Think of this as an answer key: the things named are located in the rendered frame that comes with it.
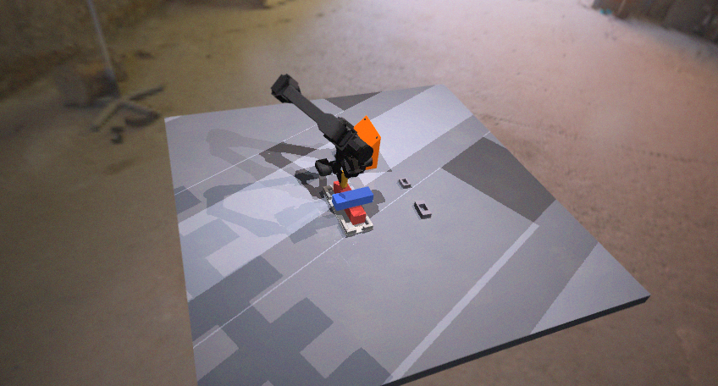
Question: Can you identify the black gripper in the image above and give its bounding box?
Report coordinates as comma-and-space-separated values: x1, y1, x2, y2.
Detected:
315, 146, 373, 184

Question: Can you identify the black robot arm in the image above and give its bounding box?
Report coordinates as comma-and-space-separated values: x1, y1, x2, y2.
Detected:
271, 74, 373, 179

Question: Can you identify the dark red bar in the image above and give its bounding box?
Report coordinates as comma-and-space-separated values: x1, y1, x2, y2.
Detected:
333, 181, 366, 225

